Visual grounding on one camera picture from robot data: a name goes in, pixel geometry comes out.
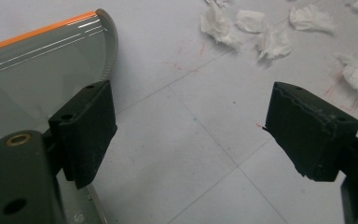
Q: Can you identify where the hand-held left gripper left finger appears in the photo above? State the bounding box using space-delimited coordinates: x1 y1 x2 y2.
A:
48 79 118 190

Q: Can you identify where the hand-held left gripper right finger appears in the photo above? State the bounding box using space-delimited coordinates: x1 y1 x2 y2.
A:
262 81 358 183

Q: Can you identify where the grey dustpan with orange edge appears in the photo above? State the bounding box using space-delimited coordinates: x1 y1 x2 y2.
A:
0 8 119 224

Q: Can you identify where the pile of white tissues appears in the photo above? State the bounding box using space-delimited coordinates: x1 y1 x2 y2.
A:
200 0 358 104

